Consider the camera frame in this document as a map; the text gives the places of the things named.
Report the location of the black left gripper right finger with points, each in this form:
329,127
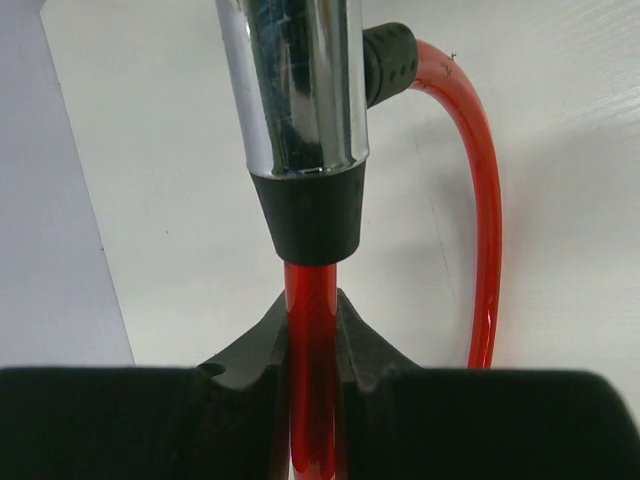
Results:
398,420

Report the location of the red cable lock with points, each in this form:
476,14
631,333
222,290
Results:
304,74

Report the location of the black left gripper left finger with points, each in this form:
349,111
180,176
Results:
227,418

